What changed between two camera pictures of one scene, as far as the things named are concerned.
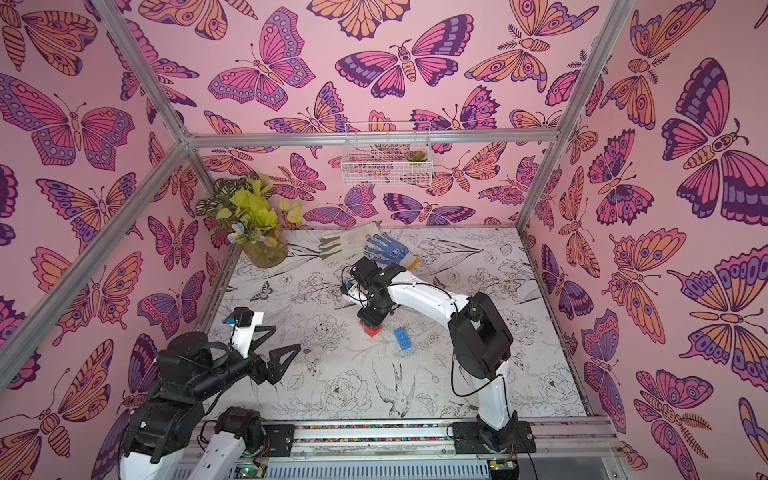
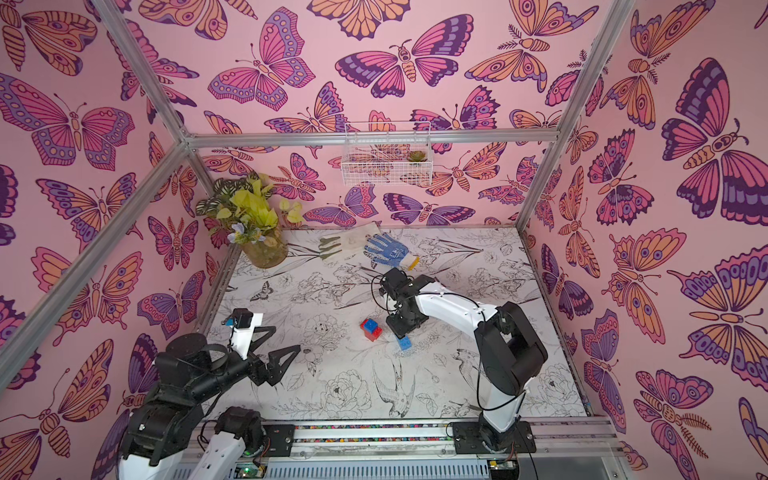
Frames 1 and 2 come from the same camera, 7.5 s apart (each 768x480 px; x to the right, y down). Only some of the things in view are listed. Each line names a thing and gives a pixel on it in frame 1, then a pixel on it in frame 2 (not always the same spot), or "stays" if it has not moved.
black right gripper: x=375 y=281 to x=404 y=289
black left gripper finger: x=255 y=343 stays
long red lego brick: x=369 y=330 stays
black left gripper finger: x=274 y=368 stays
